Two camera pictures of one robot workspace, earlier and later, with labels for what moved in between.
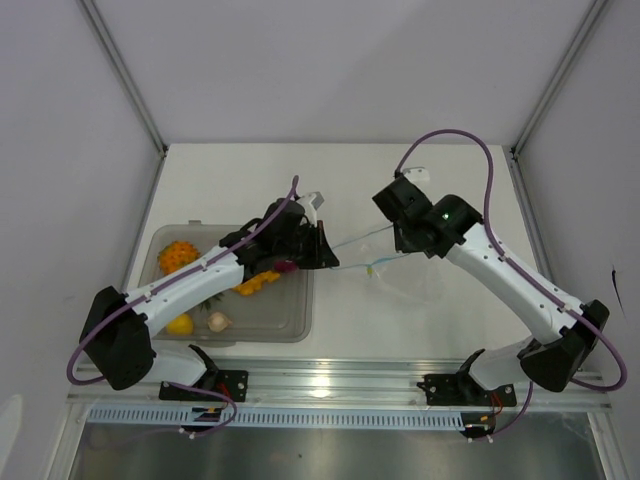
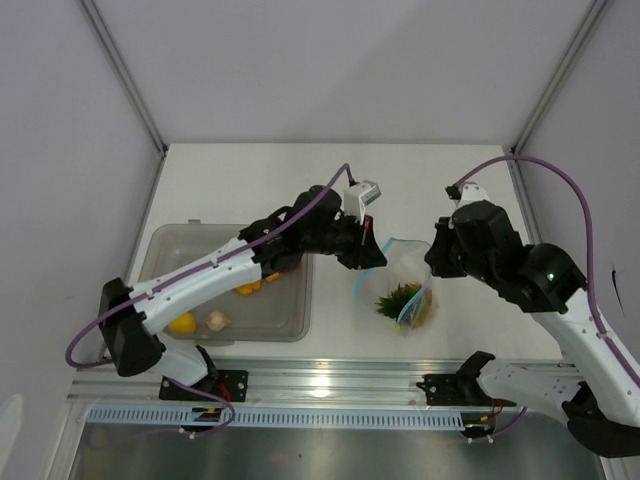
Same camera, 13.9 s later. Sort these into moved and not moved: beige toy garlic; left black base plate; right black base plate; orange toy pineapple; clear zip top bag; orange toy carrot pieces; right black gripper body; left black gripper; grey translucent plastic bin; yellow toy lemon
Moved: orange toy pineapple; clear zip top bag; right black gripper body; left black gripper
Not moved: orange toy carrot pieces; beige toy garlic; left black base plate; grey translucent plastic bin; right black base plate; yellow toy lemon
